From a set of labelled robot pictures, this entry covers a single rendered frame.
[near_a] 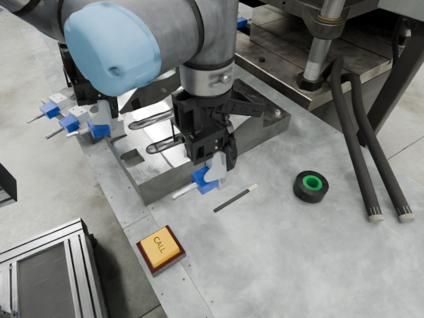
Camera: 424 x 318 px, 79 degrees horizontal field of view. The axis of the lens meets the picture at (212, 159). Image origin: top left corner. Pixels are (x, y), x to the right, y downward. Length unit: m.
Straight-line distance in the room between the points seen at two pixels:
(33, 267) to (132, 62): 1.27
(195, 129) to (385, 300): 0.50
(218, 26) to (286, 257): 0.48
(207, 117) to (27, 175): 1.82
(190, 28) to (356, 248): 0.57
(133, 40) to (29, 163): 2.00
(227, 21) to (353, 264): 0.54
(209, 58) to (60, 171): 1.78
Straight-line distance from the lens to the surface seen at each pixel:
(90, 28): 0.24
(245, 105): 0.43
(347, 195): 0.76
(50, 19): 0.35
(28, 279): 1.43
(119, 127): 0.70
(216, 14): 0.31
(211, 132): 0.40
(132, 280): 1.47
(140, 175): 0.62
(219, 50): 0.33
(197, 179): 0.52
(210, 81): 0.35
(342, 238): 0.68
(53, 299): 1.34
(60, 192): 1.91
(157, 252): 0.57
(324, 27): 0.99
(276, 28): 1.48
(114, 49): 0.23
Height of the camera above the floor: 1.36
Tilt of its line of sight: 48 degrees down
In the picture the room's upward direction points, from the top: straight up
